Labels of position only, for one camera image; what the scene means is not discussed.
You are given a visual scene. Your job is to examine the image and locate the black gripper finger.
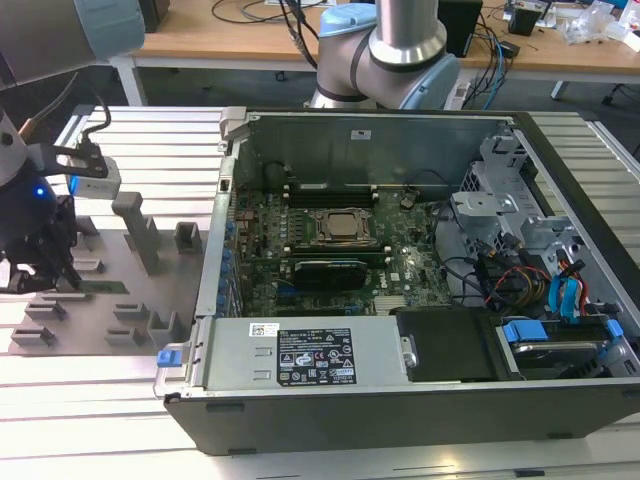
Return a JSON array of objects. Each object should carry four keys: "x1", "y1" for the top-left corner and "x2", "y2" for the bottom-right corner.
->
[
  {"x1": 47, "y1": 193, "x2": 85, "y2": 294},
  {"x1": 0, "y1": 255, "x2": 65, "y2": 296}
]

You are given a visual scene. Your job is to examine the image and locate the grey parts rack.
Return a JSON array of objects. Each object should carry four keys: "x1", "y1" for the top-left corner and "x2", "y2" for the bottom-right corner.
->
[{"x1": 8, "y1": 191, "x2": 210, "y2": 359}]

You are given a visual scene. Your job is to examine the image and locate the blue case latch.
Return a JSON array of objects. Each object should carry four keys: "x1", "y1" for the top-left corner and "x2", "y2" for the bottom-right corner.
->
[{"x1": 156, "y1": 346, "x2": 182, "y2": 370}]

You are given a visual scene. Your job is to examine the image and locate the grey power supply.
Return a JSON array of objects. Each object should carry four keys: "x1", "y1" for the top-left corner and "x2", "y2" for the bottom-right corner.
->
[{"x1": 198, "y1": 314, "x2": 419, "y2": 392}]

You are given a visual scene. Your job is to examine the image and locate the black box on desk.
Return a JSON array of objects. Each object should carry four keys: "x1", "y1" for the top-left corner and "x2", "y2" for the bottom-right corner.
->
[{"x1": 137, "y1": 0, "x2": 164, "y2": 34}]

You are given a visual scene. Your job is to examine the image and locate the metal CPU socket cover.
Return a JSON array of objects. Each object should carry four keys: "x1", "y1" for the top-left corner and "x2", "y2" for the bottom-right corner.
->
[{"x1": 305, "y1": 206, "x2": 377, "y2": 247}]

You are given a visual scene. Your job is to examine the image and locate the wooden desk, white legs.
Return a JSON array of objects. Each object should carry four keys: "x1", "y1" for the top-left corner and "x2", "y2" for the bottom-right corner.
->
[{"x1": 107, "y1": 0, "x2": 640, "y2": 107}]

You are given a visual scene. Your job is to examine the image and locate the black graphics card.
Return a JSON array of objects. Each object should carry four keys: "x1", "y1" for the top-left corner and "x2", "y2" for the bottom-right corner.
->
[{"x1": 292, "y1": 258, "x2": 370, "y2": 292}]

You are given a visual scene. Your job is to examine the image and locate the silver CPU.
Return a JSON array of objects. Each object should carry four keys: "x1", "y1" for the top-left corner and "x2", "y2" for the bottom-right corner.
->
[{"x1": 319, "y1": 209, "x2": 370, "y2": 241}]

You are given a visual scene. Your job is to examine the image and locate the green motherboard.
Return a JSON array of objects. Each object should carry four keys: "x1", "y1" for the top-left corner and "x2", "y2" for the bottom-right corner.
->
[{"x1": 227, "y1": 174, "x2": 466, "y2": 319}]

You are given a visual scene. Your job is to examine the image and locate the black open PC case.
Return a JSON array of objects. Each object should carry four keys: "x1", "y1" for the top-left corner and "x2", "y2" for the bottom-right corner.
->
[{"x1": 153, "y1": 107, "x2": 640, "y2": 457}]

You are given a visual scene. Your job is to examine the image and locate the black plastic shroud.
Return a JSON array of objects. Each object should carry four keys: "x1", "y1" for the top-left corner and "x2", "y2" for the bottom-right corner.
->
[{"x1": 391, "y1": 308, "x2": 502, "y2": 384}]

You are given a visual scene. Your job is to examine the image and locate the silver metal drive cage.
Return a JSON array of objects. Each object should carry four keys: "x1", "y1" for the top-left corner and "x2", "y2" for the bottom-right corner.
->
[{"x1": 448, "y1": 133, "x2": 587, "y2": 264}]

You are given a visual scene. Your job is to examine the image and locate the black computer tower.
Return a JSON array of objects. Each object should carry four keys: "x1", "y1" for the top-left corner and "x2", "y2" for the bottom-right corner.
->
[{"x1": 436, "y1": 0, "x2": 485, "y2": 59}]

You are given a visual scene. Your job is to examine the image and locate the hard disk in blue carrier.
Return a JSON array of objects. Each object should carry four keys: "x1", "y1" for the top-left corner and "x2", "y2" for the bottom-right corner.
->
[{"x1": 493, "y1": 319, "x2": 627, "y2": 384}]

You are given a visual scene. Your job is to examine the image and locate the clear plastic bags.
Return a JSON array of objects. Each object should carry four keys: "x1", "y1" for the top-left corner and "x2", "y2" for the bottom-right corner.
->
[{"x1": 558, "y1": 2, "x2": 629, "y2": 47}]

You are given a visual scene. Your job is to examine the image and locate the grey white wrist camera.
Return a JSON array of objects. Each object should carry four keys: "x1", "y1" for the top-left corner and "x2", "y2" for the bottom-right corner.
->
[{"x1": 42, "y1": 142, "x2": 122, "y2": 200}]

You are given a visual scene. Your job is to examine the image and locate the black camera cable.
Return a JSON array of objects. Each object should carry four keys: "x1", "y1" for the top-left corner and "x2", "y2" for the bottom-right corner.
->
[{"x1": 74, "y1": 69, "x2": 112, "y2": 147}]

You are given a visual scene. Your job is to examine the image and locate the black desk cable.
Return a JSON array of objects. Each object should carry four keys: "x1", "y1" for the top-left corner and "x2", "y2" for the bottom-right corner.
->
[{"x1": 279, "y1": 0, "x2": 321, "y2": 76}]

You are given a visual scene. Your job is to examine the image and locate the red yellow black wire bundle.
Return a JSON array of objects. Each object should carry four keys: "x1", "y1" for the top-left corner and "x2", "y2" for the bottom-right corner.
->
[{"x1": 483, "y1": 266, "x2": 552, "y2": 312}]

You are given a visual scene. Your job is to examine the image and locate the blue hanging cable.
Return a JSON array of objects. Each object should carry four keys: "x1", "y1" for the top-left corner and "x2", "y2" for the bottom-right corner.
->
[{"x1": 478, "y1": 19, "x2": 507, "y2": 110}]

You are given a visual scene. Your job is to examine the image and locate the blue flat wire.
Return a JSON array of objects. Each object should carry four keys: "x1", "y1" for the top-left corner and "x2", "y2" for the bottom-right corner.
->
[{"x1": 548, "y1": 276, "x2": 592, "y2": 327}]

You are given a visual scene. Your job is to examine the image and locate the orange wire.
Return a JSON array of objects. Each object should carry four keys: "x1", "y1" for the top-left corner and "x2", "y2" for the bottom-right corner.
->
[{"x1": 558, "y1": 257, "x2": 593, "y2": 321}]

